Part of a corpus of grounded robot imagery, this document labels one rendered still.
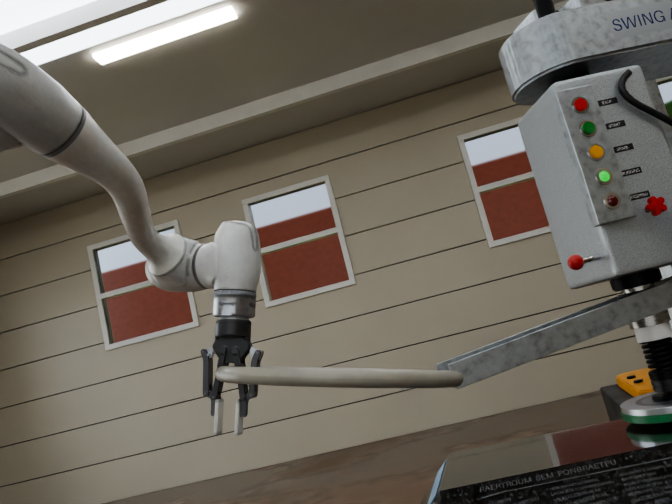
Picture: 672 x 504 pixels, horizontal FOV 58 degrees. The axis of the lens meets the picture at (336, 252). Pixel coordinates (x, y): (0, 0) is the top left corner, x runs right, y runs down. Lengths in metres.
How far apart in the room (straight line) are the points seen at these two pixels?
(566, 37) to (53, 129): 1.01
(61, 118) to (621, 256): 1.03
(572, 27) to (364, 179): 6.36
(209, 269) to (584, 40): 0.92
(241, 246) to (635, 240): 0.79
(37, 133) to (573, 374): 6.96
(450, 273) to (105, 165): 6.55
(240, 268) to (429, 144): 6.55
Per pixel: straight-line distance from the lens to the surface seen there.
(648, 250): 1.33
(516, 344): 1.25
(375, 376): 1.01
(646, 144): 1.40
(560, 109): 1.33
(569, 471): 1.21
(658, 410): 1.36
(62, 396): 9.00
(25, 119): 0.99
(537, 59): 1.41
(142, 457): 8.50
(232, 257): 1.27
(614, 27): 1.48
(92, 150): 1.04
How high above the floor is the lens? 1.09
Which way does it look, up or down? 9 degrees up
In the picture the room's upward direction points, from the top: 14 degrees counter-clockwise
